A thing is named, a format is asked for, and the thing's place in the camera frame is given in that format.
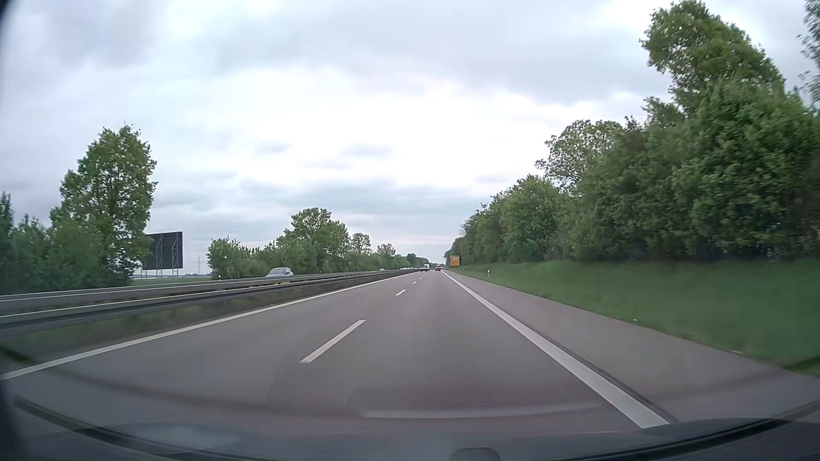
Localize grey asphalt road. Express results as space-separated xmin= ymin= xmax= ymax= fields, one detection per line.
xmin=0 ymin=269 xmax=820 ymax=443

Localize car's own bonnet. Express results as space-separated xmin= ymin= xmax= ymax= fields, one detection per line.
xmin=13 ymin=396 xmax=820 ymax=461

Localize road markings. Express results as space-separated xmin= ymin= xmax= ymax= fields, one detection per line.
xmin=0 ymin=270 xmax=671 ymax=429

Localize large dark billboard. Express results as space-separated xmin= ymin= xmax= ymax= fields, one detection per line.
xmin=139 ymin=231 xmax=184 ymax=278

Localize row of trees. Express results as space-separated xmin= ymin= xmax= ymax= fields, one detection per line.
xmin=445 ymin=0 xmax=820 ymax=266
xmin=0 ymin=124 xmax=430 ymax=295

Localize grass verge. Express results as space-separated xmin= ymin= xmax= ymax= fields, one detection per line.
xmin=450 ymin=259 xmax=820 ymax=376

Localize grey guard rail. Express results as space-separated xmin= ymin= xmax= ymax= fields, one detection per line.
xmin=0 ymin=269 xmax=420 ymax=339

